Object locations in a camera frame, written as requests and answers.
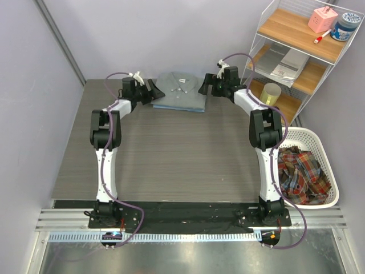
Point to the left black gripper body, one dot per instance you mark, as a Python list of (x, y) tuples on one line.
[(142, 95)]

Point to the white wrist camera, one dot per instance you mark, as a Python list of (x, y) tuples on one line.
[(137, 77), (222, 66)]

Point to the white slotted cable duct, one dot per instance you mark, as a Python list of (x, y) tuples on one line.
[(115, 237)]

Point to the yellow translucent cup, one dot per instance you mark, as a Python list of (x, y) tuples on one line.
[(270, 94)]

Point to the pink cube power socket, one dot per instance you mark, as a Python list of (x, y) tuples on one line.
[(322, 19)]

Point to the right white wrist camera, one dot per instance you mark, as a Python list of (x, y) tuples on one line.
[(222, 66)]

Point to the red white marker pen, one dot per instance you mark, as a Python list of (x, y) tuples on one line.
[(318, 39)]

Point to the light blue shirt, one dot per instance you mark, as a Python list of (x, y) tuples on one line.
[(198, 110)]

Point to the grey long sleeve shirt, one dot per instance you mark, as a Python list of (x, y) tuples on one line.
[(180, 89)]

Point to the red plaid shirt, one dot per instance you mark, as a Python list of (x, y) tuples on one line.
[(301, 177)]

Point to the white wire wooden shelf rack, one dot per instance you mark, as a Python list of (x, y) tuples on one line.
[(296, 46)]

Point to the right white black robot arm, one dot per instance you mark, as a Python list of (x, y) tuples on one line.
[(265, 135)]

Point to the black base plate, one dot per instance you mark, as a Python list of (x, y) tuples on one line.
[(156, 217)]

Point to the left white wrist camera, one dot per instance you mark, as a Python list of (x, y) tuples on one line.
[(137, 77)]

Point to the blue white lidded jar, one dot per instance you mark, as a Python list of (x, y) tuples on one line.
[(344, 27)]

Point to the grey booklet stack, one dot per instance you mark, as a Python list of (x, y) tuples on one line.
[(280, 63)]

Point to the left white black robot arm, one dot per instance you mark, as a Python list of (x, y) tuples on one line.
[(105, 137)]

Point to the white plastic laundry basket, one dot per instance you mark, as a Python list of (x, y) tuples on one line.
[(307, 140)]

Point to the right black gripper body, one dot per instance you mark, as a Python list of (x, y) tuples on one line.
[(219, 85)]

